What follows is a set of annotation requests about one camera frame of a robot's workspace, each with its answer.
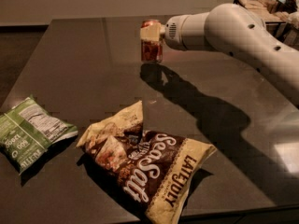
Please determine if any brown Late July chip bag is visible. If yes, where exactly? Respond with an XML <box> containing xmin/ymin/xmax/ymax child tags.
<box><xmin>77</xmin><ymin>102</ymin><xmax>216</xmax><ymax>224</ymax></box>

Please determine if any red coke can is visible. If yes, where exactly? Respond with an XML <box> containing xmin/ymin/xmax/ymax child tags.
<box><xmin>140</xmin><ymin>20</ymin><xmax>163</xmax><ymax>63</ymax></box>

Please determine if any green chip bag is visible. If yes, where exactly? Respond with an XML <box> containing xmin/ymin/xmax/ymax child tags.
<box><xmin>0</xmin><ymin>96</ymin><xmax>78</xmax><ymax>174</ymax></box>

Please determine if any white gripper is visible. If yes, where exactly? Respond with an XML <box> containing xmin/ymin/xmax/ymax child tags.
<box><xmin>140</xmin><ymin>15</ymin><xmax>188</xmax><ymax>50</ymax></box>

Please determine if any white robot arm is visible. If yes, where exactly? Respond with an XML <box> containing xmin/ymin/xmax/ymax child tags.
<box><xmin>140</xmin><ymin>4</ymin><xmax>299</xmax><ymax>105</ymax></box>

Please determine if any black wire napkin basket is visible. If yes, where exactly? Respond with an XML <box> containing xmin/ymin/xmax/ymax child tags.
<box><xmin>234</xmin><ymin>0</ymin><xmax>298</xmax><ymax>39</ymax></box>

